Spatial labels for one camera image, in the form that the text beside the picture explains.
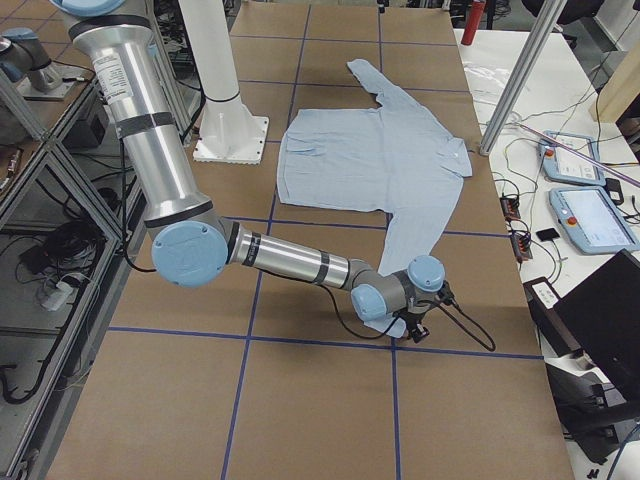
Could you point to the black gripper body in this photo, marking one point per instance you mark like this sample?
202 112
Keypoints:
413 320

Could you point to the light blue button shirt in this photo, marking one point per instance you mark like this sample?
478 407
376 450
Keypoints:
396 157

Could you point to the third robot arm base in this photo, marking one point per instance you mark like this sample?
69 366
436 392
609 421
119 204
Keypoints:
29 67

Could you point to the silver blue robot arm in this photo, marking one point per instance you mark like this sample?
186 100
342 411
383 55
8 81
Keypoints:
191 243

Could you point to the orange circuit board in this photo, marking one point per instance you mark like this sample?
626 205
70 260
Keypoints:
510 208

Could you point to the black monitor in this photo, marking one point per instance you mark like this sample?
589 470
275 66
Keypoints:
599 316

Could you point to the lower blue teach pendant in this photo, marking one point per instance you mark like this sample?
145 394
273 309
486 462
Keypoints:
591 221

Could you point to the blue teach pendant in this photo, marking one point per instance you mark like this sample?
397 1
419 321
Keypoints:
591 221
563 166

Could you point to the upper blue teach pendant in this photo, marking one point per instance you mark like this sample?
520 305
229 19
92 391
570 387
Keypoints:
563 166

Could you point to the red cylinder bottle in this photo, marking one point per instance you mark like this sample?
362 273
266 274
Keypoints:
473 21

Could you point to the white power strip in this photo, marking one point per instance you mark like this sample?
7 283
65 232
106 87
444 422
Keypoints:
54 300

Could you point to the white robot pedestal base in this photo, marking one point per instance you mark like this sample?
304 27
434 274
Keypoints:
228 131

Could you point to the aluminium frame post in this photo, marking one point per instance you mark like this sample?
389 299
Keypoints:
533 46

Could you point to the aluminium frame rack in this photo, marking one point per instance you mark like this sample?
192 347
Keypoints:
64 192

